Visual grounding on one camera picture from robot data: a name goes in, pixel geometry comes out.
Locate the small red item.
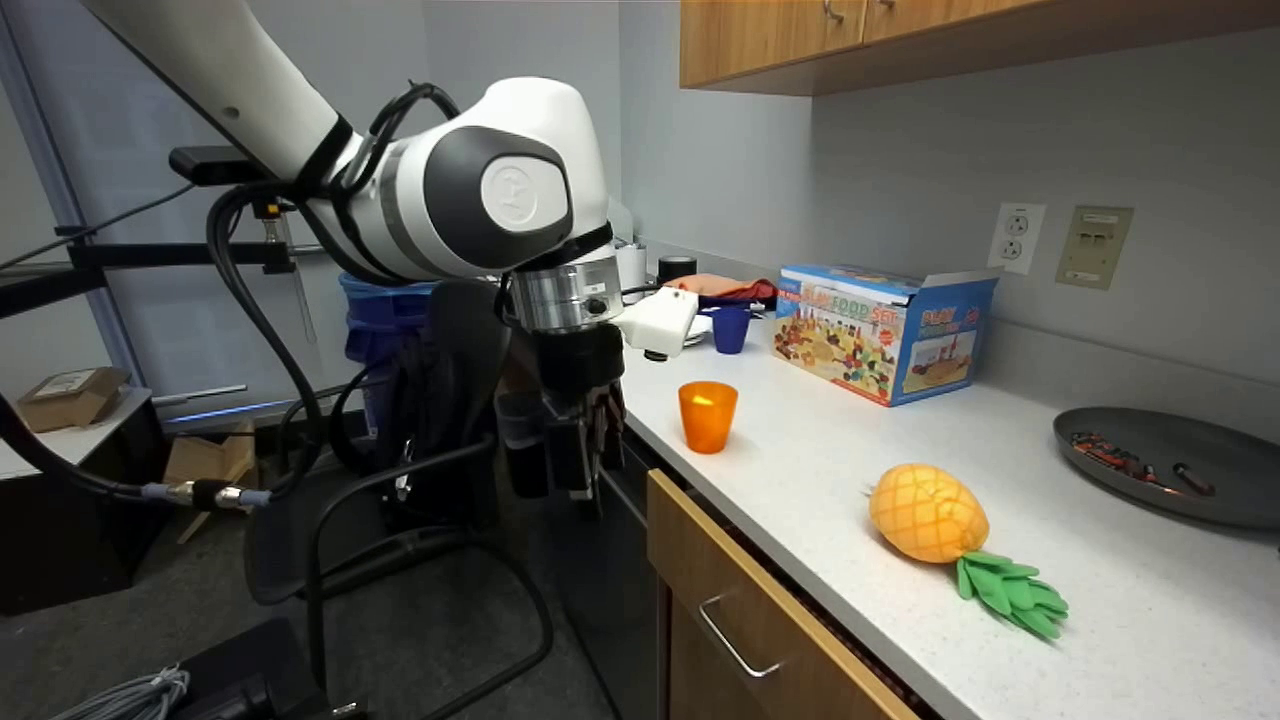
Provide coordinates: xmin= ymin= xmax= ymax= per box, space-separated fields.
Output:
xmin=662 ymin=272 xmax=778 ymax=312

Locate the black tubular chair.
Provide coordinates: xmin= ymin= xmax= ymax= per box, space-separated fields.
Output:
xmin=244 ymin=275 xmax=556 ymax=720

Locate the folded cardboard piece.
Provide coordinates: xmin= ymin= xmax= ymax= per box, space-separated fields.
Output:
xmin=160 ymin=420 xmax=261 ymax=544

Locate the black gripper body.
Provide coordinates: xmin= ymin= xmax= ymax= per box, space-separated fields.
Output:
xmin=529 ymin=320 xmax=629 ymax=422

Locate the blue trash bin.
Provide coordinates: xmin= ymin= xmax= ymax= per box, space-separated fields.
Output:
xmin=340 ymin=272 xmax=434 ymax=375

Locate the black stereo camera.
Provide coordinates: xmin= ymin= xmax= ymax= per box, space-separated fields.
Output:
xmin=168 ymin=138 xmax=290 ymax=188

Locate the small cardboard box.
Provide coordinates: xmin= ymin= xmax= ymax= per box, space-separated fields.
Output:
xmin=11 ymin=368 xmax=127 ymax=431

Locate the white bottle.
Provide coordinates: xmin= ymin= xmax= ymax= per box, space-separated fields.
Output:
xmin=608 ymin=195 xmax=654 ymax=292

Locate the grey cable bundle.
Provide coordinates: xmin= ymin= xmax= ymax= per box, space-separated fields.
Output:
xmin=53 ymin=665 xmax=194 ymax=720

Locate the orange pineapple plush toy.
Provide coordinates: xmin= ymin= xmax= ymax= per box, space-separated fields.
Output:
xmin=863 ymin=459 xmax=1073 ymax=649

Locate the colourful toy food box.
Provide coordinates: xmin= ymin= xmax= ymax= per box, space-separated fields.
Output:
xmin=772 ymin=259 xmax=1000 ymax=412

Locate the beige switch plate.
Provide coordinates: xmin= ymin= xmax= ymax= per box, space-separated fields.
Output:
xmin=1057 ymin=198 xmax=1137 ymax=292

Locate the wooden upper cabinet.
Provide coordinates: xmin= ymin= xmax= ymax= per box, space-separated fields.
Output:
xmin=676 ymin=0 xmax=1280 ymax=96

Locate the black camera boom stand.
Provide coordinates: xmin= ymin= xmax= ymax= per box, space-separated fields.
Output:
xmin=0 ymin=184 xmax=304 ymax=325

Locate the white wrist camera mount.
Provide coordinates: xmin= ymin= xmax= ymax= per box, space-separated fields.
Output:
xmin=611 ymin=285 xmax=701 ymax=361

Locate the orange plastic cup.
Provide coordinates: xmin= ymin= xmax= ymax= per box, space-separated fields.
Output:
xmin=676 ymin=378 xmax=739 ymax=459

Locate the dark grey round tray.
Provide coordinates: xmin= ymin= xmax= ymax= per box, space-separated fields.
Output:
xmin=1051 ymin=404 xmax=1280 ymax=537

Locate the white power outlet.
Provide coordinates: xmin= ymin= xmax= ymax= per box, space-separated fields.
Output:
xmin=983 ymin=198 xmax=1048 ymax=280

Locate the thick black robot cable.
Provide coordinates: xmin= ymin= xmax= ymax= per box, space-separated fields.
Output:
xmin=0 ymin=79 xmax=465 ymax=519

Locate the blue plastic cup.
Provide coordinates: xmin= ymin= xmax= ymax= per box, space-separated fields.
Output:
xmin=703 ymin=300 xmax=756 ymax=355

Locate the black low cabinet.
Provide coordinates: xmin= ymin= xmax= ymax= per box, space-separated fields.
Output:
xmin=0 ymin=389 xmax=172 ymax=621

